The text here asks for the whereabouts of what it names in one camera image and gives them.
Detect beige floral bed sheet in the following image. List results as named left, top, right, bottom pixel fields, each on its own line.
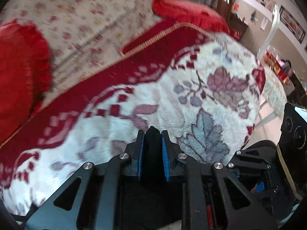
left=1, top=0, right=160, bottom=104

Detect black knit pants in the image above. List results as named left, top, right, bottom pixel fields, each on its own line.
left=116, top=126, right=182, bottom=229

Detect brown wooden furniture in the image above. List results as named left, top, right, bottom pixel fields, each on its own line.
left=216, top=0, right=233, bottom=23

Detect red ruffled pillow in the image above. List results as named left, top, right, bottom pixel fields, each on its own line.
left=1, top=20, right=51, bottom=143
left=152, top=0, right=239, bottom=41

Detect red white floral blanket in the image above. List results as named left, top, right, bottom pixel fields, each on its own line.
left=1, top=21, right=265, bottom=215

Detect framed wall picture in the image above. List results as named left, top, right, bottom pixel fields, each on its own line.
left=279, top=6, right=306, bottom=44

